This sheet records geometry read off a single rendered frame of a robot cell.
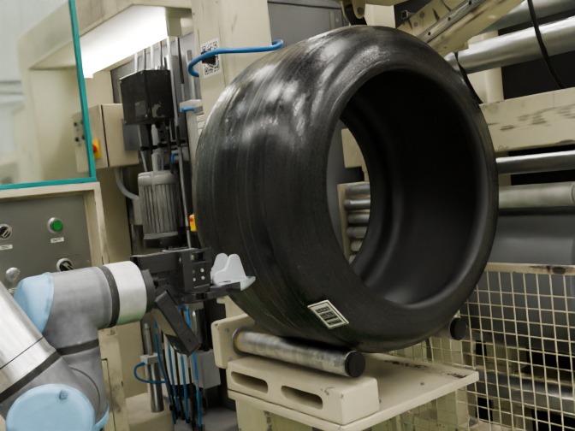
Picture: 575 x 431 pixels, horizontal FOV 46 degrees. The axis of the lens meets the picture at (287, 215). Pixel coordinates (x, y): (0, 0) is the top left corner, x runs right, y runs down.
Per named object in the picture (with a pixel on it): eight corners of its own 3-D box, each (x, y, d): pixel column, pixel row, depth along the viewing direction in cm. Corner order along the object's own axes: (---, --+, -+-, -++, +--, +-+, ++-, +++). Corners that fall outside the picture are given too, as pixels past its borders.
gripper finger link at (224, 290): (245, 281, 108) (197, 291, 102) (246, 292, 108) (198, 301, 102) (228, 280, 111) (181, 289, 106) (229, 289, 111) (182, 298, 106)
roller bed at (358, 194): (347, 295, 183) (336, 185, 181) (386, 285, 192) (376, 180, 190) (403, 300, 167) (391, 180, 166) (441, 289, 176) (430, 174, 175)
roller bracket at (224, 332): (215, 368, 142) (210, 321, 142) (352, 327, 167) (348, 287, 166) (223, 370, 140) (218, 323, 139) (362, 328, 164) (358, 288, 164)
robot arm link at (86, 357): (31, 454, 86) (19, 357, 86) (46, 428, 98) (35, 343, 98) (107, 440, 88) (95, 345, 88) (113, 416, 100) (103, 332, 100)
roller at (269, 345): (252, 331, 146) (248, 352, 145) (235, 327, 143) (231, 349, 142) (369, 353, 118) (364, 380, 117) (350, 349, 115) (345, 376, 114)
